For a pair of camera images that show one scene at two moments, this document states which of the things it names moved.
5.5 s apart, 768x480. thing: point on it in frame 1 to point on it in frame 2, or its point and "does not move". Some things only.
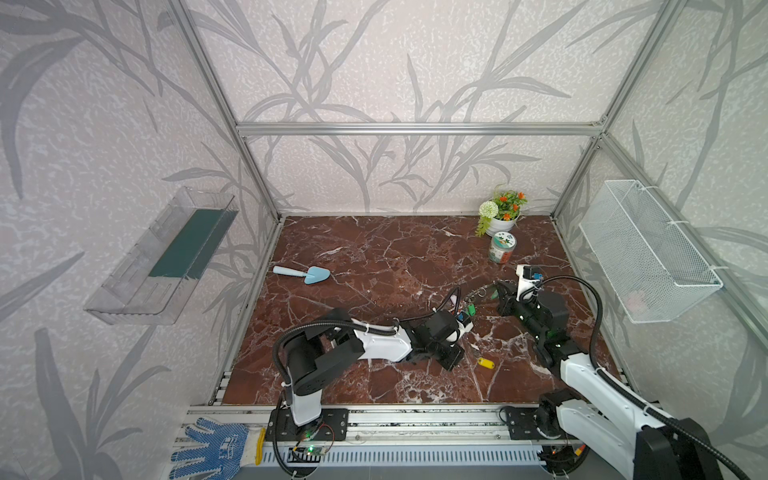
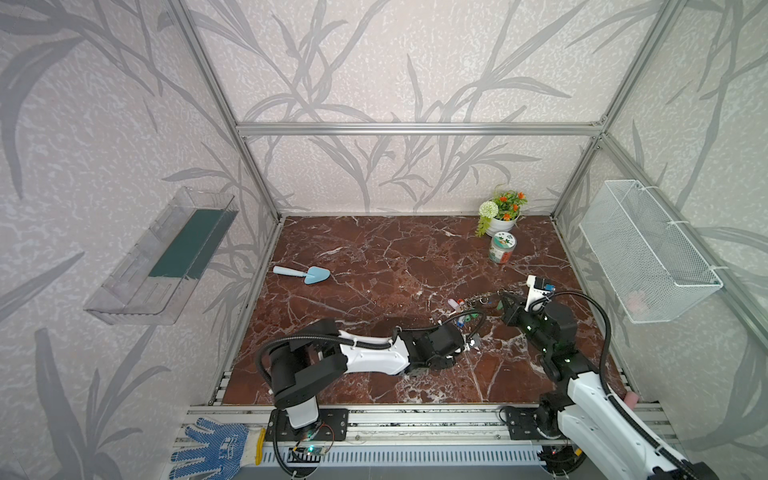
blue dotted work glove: x=228 y=447 does not move
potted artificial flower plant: x=501 y=213 does not move
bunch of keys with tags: x=482 y=291 to x=466 y=308
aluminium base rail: x=393 y=437 does not move
